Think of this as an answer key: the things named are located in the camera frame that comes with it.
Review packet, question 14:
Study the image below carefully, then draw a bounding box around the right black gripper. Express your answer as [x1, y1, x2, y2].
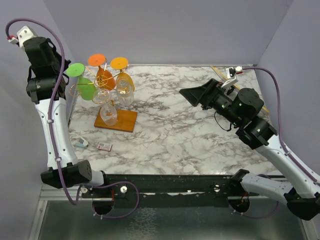
[179, 78, 242, 127]

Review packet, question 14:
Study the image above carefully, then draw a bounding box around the clear stemmed glass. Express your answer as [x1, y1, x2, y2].
[115, 77, 134, 106]

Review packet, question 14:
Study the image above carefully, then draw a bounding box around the yellow plastic wine glass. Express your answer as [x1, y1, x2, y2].
[110, 57, 135, 91]

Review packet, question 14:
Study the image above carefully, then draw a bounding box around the clear wine glass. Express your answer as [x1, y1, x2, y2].
[92, 88, 118, 126]

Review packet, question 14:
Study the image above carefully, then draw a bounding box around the orange plastic wine glass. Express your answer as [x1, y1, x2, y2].
[87, 53, 116, 91]

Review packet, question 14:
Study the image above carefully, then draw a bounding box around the green plastic wine glass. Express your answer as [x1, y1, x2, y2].
[66, 63, 97, 101]

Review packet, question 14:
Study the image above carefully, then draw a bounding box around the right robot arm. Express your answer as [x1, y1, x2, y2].
[179, 79, 320, 221]

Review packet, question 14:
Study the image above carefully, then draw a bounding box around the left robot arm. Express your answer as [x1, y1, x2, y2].
[23, 36, 111, 198]

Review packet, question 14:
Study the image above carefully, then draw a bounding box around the small whiteboard on stand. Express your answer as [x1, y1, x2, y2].
[211, 66, 263, 100]

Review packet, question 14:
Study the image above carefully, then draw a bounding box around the small red white box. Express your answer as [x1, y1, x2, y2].
[97, 142, 113, 152]

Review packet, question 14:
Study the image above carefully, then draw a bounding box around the small white blue object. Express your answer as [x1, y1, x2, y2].
[75, 137, 89, 149]

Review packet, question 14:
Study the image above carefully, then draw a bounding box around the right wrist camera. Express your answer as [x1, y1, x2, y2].
[221, 66, 243, 90]

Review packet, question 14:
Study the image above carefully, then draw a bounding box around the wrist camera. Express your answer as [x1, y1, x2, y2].
[7, 25, 38, 50]
[221, 66, 243, 90]

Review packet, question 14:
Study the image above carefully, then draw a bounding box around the gold wire glass rack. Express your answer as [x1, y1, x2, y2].
[66, 53, 138, 133]

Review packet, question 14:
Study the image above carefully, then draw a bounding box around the black metal base rail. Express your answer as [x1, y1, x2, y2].
[49, 172, 286, 208]

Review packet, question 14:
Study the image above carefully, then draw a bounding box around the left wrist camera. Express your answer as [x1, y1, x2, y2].
[7, 25, 38, 50]

